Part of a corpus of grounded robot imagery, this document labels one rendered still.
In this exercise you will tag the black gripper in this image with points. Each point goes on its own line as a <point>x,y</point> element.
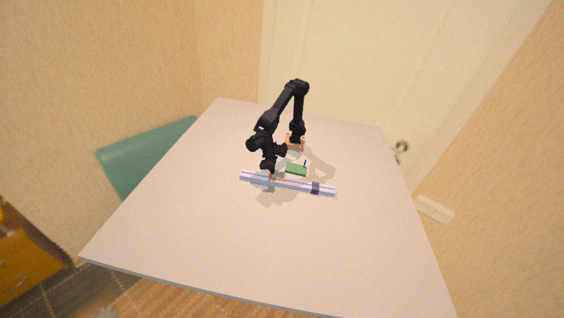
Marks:
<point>270,159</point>

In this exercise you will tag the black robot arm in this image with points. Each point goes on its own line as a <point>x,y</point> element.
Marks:
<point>270,119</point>

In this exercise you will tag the green rectangular tray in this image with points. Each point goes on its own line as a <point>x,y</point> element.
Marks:
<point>296,169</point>

